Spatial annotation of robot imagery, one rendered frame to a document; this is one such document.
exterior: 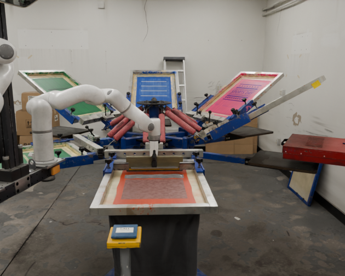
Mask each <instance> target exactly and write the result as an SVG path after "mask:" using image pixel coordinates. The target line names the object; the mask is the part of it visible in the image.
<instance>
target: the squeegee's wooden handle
mask: <svg viewBox="0 0 345 276"><path fill-rule="evenodd" d="M180 162H183V156H157V166H178V167H179V168H180ZM126 163H129V169H131V167H152V156H126Z"/></svg>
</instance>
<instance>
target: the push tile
mask: <svg viewBox="0 0 345 276"><path fill-rule="evenodd" d="M137 228H138V225H114V226H113V230H112V234H111V239H117V238H137Z"/></svg>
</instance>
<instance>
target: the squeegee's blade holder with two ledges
mask: <svg viewBox="0 0 345 276"><path fill-rule="evenodd" d="M178 168H179V167H178V166H157V167H156V168H153V167H131V169H178Z"/></svg>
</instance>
